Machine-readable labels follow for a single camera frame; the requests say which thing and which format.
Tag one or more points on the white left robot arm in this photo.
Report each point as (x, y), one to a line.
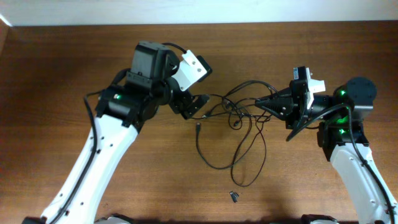
(156, 77)

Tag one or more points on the small black USB adapter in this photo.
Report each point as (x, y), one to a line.
(234, 196)

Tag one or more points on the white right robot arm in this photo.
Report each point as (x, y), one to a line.
(341, 136)

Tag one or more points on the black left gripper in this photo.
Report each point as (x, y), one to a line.
(182, 101)

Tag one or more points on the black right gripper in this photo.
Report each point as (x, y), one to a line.
(291, 105)

